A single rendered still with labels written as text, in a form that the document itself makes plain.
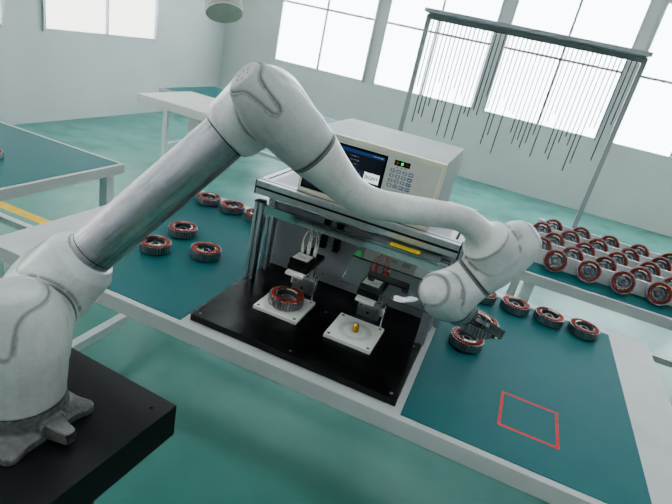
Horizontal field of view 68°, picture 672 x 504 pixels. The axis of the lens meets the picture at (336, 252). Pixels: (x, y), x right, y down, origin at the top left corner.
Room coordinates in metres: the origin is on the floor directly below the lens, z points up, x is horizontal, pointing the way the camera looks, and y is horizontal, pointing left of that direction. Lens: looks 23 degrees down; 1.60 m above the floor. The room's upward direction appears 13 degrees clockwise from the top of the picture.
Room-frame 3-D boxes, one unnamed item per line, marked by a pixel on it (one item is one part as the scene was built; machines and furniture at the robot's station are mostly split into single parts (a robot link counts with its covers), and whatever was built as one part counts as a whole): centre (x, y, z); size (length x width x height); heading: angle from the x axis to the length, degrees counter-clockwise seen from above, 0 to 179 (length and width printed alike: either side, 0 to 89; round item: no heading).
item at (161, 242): (1.62, 0.64, 0.77); 0.11 x 0.11 x 0.04
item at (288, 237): (1.60, -0.07, 0.92); 0.66 x 0.01 x 0.30; 73
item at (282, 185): (1.66, -0.09, 1.09); 0.68 x 0.44 x 0.05; 73
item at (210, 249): (1.65, 0.47, 0.77); 0.11 x 0.11 x 0.04
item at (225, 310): (1.37, 0.00, 0.76); 0.64 x 0.47 x 0.02; 73
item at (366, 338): (1.32, -0.11, 0.78); 0.15 x 0.15 x 0.01; 73
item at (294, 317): (1.39, 0.12, 0.78); 0.15 x 0.15 x 0.01; 73
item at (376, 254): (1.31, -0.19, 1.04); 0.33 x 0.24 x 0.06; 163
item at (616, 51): (4.75, -1.22, 0.97); 1.84 x 0.50 x 1.93; 73
